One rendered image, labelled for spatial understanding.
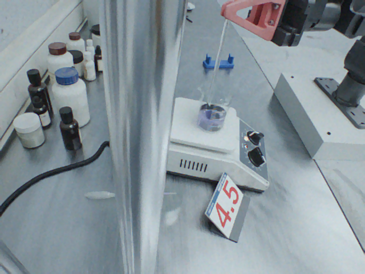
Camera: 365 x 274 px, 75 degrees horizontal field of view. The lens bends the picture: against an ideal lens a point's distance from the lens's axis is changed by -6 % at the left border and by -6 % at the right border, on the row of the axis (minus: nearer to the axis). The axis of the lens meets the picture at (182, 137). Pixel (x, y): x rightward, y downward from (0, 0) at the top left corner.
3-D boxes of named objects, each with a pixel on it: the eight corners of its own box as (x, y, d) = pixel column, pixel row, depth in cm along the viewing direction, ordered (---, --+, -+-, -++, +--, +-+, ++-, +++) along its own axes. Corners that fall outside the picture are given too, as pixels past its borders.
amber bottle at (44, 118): (35, 127, 50) (25, 99, 46) (41, 119, 53) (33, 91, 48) (47, 129, 51) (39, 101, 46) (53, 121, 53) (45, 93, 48)
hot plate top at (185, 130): (235, 111, 49) (236, 108, 49) (234, 154, 40) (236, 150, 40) (175, 99, 50) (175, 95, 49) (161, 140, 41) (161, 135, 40)
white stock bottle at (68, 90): (88, 129, 52) (81, 80, 44) (57, 129, 51) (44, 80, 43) (91, 110, 57) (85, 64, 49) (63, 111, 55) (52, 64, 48)
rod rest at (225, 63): (229, 62, 84) (232, 52, 82) (234, 67, 82) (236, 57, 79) (202, 63, 81) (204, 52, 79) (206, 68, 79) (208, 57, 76)
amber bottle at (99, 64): (92, 71, 70) (90, 45, 65) (98, 67, 72) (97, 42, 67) (101, 73, 69) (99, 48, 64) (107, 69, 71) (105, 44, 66)
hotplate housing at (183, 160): (260, 146, 55) (273, 117, 49) (264, 195, 45) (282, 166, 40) (161, 125, 56) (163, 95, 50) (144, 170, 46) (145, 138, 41)
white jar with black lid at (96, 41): (88, 49, 79) (86, 27, 74) (102, 43, 84) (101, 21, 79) (105, 55, 77) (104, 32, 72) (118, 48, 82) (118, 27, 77)
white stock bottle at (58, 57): (71, 77, 66) (64, 38, 58) (80, 88, 63) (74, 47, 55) (48, 84, 62) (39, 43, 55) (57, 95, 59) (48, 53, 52)
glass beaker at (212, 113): (221, 117, 47) (232, 79, 41) (227, 137, 43) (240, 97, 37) (189, 115, 46) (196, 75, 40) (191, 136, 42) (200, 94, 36)
